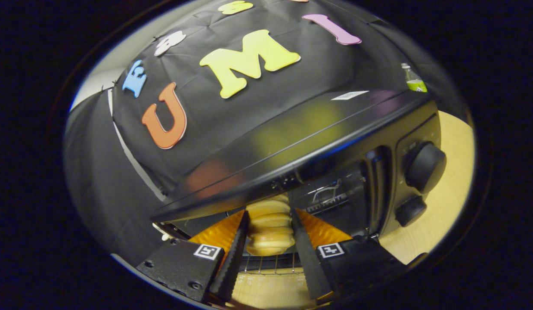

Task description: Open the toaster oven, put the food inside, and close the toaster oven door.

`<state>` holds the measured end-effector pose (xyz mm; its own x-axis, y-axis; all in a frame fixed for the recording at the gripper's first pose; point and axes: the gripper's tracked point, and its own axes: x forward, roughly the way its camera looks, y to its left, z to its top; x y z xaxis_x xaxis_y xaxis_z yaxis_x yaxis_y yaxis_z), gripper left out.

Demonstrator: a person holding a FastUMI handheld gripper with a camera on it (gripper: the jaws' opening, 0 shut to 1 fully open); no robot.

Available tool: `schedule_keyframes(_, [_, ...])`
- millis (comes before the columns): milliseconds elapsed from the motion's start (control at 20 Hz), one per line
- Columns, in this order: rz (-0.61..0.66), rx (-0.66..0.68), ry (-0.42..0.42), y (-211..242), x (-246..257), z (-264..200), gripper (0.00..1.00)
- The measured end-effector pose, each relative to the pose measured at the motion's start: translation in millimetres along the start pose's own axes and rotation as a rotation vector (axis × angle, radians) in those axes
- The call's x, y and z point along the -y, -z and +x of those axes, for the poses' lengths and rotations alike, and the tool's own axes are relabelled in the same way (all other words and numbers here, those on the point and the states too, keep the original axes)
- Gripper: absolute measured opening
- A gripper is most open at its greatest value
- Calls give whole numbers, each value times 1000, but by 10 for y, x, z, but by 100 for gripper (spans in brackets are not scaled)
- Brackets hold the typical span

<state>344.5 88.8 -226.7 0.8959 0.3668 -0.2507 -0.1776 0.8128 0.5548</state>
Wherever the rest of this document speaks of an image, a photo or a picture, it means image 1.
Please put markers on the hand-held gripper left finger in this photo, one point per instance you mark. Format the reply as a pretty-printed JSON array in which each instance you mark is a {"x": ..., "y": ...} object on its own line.
[{"x": 234, "y": 262}]

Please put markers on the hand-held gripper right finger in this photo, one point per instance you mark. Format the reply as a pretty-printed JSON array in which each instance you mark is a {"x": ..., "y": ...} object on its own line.
[{"x": 307, "y": 262}]

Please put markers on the yellow spiral bread roll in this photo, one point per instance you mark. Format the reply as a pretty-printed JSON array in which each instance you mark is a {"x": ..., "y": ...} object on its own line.
[{"x": 270, "y": 224}]

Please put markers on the black toaster oven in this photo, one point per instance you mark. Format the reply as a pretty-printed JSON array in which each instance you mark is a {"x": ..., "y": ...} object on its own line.
[{"x": 318, "y": 129}]

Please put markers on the green label drink bottle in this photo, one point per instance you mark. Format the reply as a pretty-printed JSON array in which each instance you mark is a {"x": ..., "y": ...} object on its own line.
[{"x": 415, "y": 82}]

